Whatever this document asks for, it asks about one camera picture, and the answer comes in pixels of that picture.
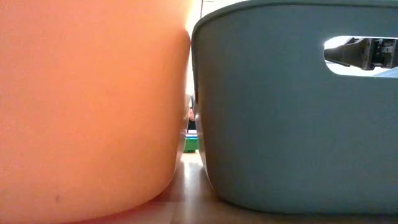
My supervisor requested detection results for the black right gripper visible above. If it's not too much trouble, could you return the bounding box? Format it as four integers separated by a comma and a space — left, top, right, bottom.
323, 37, 398, 70

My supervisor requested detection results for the green toy block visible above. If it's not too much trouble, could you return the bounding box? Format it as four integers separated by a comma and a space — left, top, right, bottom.
183, 136, 199, 154

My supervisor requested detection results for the dark teal plastic bin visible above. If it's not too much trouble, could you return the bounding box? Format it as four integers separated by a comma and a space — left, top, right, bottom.
191, 0, 398, 215

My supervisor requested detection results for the person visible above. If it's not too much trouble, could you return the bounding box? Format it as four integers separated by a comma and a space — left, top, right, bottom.
187, 95, 197, 131

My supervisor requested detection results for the yellow-orange plastic bin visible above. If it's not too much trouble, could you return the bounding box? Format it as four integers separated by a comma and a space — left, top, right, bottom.
0, 0, 192, 224

